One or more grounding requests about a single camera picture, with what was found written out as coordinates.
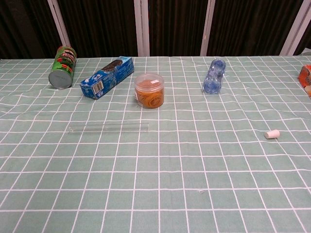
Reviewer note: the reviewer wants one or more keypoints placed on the blue Oreo cookie box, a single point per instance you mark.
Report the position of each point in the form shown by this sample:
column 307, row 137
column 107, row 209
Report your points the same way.
column 107, row 77

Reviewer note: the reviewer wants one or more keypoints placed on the clear jar of rubber bands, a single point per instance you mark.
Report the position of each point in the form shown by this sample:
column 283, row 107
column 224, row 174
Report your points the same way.
column 149, row 94

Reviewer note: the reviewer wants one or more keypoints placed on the white double frame post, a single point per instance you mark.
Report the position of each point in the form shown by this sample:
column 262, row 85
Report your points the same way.
column 142, row 24

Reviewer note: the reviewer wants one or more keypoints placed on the orange snack box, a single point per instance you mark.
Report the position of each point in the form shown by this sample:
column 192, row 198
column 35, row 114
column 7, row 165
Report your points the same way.
column 305, row 75

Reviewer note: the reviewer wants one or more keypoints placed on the clear plastic water bottle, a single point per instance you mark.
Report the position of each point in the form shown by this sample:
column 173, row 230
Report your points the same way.
column 213, row 77

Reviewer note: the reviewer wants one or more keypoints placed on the small white stopper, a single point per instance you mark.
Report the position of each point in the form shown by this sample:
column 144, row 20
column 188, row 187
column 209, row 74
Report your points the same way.
column 272, row 134

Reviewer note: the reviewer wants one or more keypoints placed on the dark brown curtain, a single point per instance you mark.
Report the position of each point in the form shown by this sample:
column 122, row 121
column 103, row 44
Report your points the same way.
column 102, row 24

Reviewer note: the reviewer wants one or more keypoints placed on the green Pringles can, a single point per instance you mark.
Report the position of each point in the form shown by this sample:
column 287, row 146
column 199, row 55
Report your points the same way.
column 63, row 70

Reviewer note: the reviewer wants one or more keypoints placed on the green checked tablecloth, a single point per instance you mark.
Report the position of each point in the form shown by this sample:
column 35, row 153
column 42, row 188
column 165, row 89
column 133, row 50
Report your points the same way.
column 170, row 170

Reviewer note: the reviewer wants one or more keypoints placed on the clear glass test tube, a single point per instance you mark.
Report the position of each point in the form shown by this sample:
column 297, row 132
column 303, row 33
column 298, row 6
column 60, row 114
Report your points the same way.
column 109, row 128

